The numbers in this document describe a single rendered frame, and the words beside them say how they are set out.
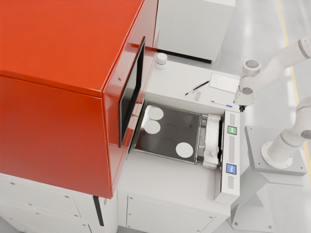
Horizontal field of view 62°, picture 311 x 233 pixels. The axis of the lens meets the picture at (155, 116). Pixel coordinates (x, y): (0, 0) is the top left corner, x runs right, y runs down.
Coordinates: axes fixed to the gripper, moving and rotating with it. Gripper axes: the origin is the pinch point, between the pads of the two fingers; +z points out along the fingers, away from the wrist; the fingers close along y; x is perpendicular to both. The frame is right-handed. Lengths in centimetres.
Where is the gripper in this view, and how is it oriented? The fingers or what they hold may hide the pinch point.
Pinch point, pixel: (242, 107)
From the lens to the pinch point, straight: 153.7
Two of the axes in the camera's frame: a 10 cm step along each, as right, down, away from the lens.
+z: 1.0, 6.4, 7.7
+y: 9.7, 0.9, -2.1
